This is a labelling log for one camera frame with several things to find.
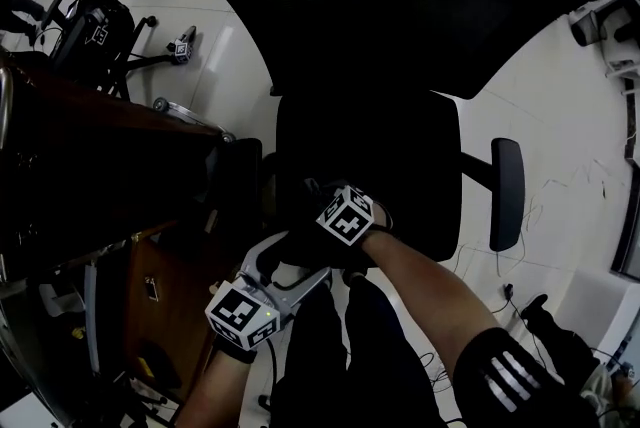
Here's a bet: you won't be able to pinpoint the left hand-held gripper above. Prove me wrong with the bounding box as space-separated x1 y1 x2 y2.
204 229 335 352

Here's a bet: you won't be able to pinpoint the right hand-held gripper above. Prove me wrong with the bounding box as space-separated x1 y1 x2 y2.
302 178 396 248

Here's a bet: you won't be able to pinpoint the black chair seat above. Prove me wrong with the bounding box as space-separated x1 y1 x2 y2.
273 88 464 263

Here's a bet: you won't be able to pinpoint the person's left forearm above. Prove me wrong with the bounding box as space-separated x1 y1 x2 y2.
172 345 252 428

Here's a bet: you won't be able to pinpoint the person's right forearm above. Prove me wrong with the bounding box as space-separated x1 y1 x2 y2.
357 228 501 385

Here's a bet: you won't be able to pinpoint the black chair armrest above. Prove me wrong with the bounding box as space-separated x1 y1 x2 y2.
459 137 527 253

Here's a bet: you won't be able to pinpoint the silver chair base with casters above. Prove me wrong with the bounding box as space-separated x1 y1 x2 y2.
152 96 237 145

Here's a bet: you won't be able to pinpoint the black office chair with markers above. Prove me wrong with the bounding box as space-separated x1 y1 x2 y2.
47 0 160 103

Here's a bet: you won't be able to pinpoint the brown wooden cabinet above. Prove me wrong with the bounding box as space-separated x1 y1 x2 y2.
124 220 239 400

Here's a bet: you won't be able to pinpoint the person's black trousers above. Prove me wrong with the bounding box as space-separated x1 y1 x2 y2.
268 274 454 428

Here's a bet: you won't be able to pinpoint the brown wooden desk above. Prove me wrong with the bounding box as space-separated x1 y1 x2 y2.
0 58 229 277

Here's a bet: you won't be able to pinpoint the person's black striped sleeve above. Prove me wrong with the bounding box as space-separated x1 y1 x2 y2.
452 327 604 428

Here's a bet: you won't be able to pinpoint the spare hand-held gripper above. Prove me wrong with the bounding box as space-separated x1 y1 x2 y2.
166 24 198 67

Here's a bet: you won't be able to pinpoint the white box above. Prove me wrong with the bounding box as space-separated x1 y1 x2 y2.
553 264 640 350

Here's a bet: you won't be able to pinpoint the silver metal bar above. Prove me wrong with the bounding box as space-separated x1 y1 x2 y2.
0 65 15 151

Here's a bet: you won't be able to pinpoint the grey equipment stand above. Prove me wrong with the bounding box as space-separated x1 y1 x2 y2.
569 0 640 95

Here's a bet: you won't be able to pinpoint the thin black floor cable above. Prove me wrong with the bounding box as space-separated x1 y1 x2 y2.
492 190 545 278

